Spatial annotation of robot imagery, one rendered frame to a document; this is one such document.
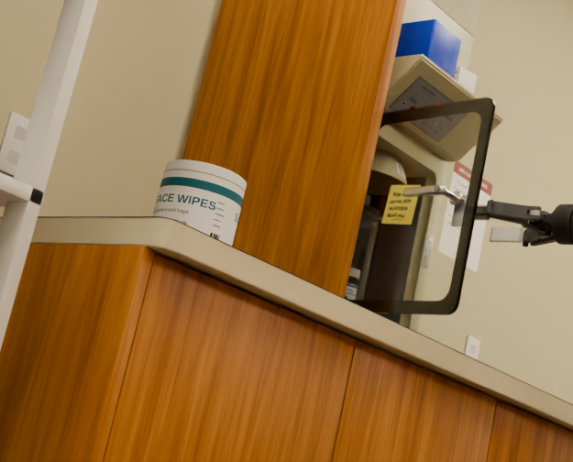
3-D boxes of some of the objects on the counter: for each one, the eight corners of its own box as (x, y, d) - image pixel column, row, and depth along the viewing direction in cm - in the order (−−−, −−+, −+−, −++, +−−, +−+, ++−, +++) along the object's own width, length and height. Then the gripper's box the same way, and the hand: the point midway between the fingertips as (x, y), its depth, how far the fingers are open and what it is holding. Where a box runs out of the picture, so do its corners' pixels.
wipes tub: (125, 251, 176) (148, 159, 180) (183, 275, 185) (205, 188, 189) (184, 252, 167) (207, 157, 171) (242, 278, 177) (264, 186, 180)
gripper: (607, 226, 220) (506, 225, 234) (554, 181, 202) (446, 183, 215) (601, 264, 219) (500, 260, 232) (547, 222, 200) (440, 221, 213)
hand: (479, 223), depth 223 cm, fingers open, 13 cm apart
